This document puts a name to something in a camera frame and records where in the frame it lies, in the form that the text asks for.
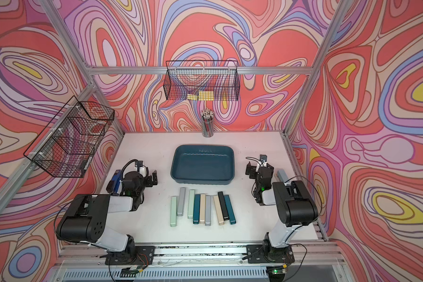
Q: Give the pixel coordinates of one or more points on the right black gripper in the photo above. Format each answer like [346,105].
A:
[254,170]

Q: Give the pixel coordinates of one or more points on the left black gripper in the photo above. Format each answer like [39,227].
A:
[150,178]

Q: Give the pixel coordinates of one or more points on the pale green bar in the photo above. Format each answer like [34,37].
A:
[173,211]

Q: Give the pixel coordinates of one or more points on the grey bar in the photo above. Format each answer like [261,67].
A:
[208,204]
[181,201]

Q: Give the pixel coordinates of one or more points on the light green bar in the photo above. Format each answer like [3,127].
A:
[191,203]

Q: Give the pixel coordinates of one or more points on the teal plastic storage box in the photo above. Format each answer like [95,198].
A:
[203,164]

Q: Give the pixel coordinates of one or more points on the dark teal bar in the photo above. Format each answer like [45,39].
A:
[196,209]

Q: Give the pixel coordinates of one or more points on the beige bar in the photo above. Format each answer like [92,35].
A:
[202,209]

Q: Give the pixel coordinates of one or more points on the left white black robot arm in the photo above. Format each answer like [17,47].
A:
[85,221]

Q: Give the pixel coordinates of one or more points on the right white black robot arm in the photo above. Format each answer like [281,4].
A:
[295,209]

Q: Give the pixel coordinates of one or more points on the grey block at right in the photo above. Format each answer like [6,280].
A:
[282,175]

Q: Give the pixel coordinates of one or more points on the black bar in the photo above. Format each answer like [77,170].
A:
[223,206]

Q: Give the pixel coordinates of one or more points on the teal bar right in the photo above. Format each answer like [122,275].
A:
[229,208]

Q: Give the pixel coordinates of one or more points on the tan bar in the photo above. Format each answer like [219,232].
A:
[218,208]

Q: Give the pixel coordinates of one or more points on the clear cup of pencils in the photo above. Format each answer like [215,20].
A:
[207,119]

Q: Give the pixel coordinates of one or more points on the yellow sticky notes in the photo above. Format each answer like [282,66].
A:
[201,95]

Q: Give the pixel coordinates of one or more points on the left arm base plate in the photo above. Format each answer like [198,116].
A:
[136,255]

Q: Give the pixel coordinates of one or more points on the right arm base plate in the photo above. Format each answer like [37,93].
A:
[259,254]

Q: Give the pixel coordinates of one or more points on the left black wire basket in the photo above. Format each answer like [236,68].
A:
[67,144]

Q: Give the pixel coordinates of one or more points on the black wire basket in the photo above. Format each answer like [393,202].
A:
[187,76]
[67,144]

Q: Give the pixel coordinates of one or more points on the aluminium front rail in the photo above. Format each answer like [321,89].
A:
[205,262]

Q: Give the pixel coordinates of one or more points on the back black wire basket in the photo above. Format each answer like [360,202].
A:
[187,76]

